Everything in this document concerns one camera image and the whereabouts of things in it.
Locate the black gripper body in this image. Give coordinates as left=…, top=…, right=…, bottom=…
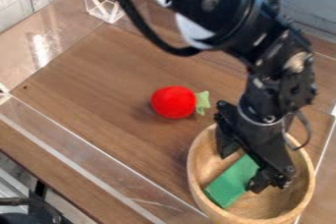
left=214, top=100, right=295, bottom=189

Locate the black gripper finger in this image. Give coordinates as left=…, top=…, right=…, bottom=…
left=215, top=125, right=242, bottom=159
left=247, top=168, right=279, bottom=194

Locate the green rectangular block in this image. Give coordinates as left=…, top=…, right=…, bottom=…
left=205, top=155, right=259, bottom=208

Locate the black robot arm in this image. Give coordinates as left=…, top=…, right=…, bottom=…
left=118, top=0, right=317, bottom=193

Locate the brown wooden bowl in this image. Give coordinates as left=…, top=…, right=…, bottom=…
left=187, top=125, right=315, bottom=224

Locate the red plush tomato toy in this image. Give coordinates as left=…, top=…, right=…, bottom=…
left=150, top=85, right=211, bottom=119

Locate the clear acrylic front wall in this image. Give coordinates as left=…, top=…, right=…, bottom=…
left=0, top=94, right=211, bottom=224

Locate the black clamp with cable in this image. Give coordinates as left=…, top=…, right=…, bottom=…
left=0, top=195, right=74, bottom=224

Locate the clear acrylic corner bracket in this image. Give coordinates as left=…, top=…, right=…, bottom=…
left=85, top=0, right=126, bottom=24

